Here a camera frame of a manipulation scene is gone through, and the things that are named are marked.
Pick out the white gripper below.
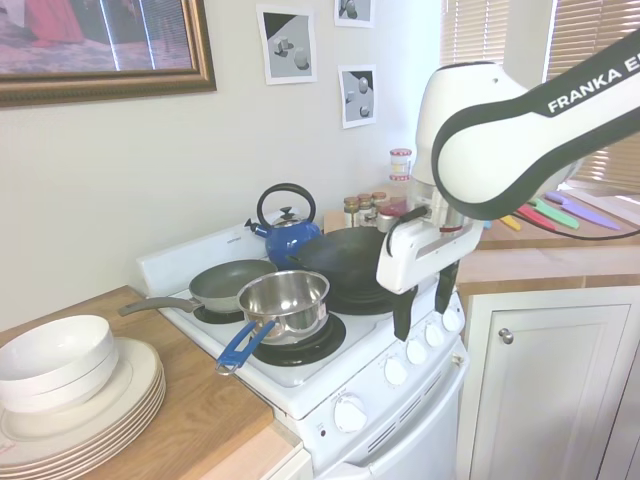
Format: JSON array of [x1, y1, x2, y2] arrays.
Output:
[[374, 202, 485, 343]]

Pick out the black coil stove burner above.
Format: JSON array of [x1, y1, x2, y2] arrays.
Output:
[[252, 313, 347, 367], [327, 287, 401, 317], [193, 303, 246, 326]]

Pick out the white electric stove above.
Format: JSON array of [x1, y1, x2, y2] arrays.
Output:
[[135, 222, 471, 480]]

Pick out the white oven temperature knob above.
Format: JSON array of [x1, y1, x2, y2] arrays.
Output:
[[333, 394, 367, 434]]

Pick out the red kitchen knife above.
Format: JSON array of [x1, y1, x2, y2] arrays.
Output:
[[514, 204, 557, 232]]

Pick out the green kitchen knife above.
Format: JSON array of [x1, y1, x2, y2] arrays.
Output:
[[529, 198, 581, 230]]

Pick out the white cabinet door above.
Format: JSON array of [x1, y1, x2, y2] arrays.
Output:
[[457, 279, 640, 480]]

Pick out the thick wooden cutting board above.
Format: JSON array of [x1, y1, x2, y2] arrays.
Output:
[[479, 187, 640, 251]]

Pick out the purple kitchen knife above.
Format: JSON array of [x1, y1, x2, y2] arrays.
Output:
[[544, 191, 621, 231]]

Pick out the grey frying pan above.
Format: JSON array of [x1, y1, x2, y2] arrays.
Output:
[[117, 259, 279, 317]]

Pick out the grey spheres paper print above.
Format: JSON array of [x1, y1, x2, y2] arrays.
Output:
[[337, 63, 379, 130]]

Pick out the wooden window blinds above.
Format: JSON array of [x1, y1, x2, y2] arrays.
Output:
[[544, 0, 640, 194], [439, 0, 507, 69]]

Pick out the large grey shapes paper print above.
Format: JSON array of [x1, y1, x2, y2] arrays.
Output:
[[256, 3, 319, 86]]

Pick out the small grey shapes paper print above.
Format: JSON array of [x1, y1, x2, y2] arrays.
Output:
[[333, 0, 376, 29]]

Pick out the white ceramic bowl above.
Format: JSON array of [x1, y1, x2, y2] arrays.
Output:
[[0, 314, 119, 396], [0, 344, 121, 414]]

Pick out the gold framed painting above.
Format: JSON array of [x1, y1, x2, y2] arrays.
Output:
[[0, 0, 218, 109]]

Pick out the black wok wooden handle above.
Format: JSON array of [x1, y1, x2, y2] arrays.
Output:
[[285, 227, 396, 301]]

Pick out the steel saucepan blue handle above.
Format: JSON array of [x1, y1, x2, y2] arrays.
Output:
[[215, 269, 331, 376]]

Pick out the white oven door handle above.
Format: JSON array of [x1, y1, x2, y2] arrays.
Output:
[[344, 384, 466, 480]]

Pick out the blue kettle black handle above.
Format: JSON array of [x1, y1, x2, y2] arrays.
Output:
[[243, 182, 322, 269]]

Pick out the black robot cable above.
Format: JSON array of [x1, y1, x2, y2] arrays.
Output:
[[514, 212, 640, 242]]

